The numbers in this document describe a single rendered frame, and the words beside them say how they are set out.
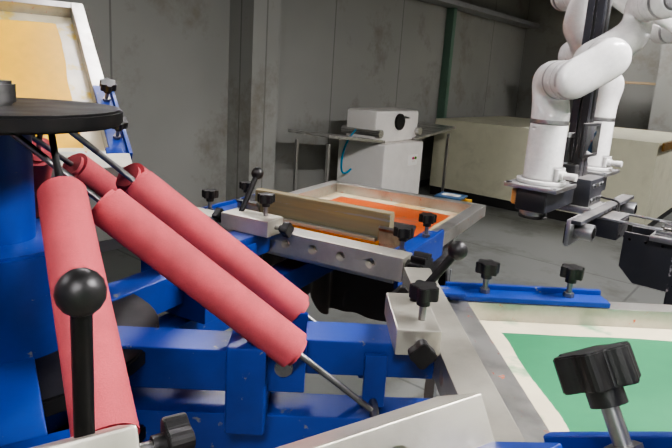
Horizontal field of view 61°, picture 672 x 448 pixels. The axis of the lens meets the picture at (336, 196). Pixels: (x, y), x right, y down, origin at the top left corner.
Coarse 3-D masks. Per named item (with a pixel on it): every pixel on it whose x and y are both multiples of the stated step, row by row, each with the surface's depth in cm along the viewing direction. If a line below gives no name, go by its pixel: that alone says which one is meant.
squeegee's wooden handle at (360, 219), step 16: (256, 192) 157; (272, 192) 154; (272, 208) 155; (288, 208) 152; (304, 208) 150; (320, 208) 148; (336, 208) 145; (352, 208) 143; (368, 208) 142; (320, 224) 148; (336, 224) 146; (352, 224) 144; (368, 224) 142; (384, 224) 139
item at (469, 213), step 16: (288, 192) 188; (304, 192) 191; (320, 192) 200; (352, 192) 208; (368, 192) 205; (384, 192) 202; (400, 192) 200; (432, 208) 194; (448, 208) 191; (464, 208) 189; (480, 208) 183; (448, 224) 160; (464, 224) 167; (448, 240) 155; (288, 256) 134; (352, 272) 126
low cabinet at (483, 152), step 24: (456, 120) 675; (480, 120) 703; (504, 120) 733; (528, 120) 766; (456, 144) 676; (480, 144) 656; (504, 144) 638; (624, 144) 559; (648, 144) 545; (432, 168) 701; (456, 168) 680; (480, 168) 660; (504, 168) 641; (624, 168) 562; (648, 168) 548; (432, 192) 707; (456, 192) 685; (480, 192) 664; (504, 192) 645; (624, 192) 564; (648, 192) 550; (552, 216) 614; (648, 216) 565
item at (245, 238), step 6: (234, 234) 119; (240, 234) 120; (246, 234) 120; (240, 240) 116; (246, 240) 117; (252, 240) 119; (258, 240) 121; (264, 240) 123; (258, 246) 121; (264, 246) 123; (258, 252) 122; (264, 252) 124
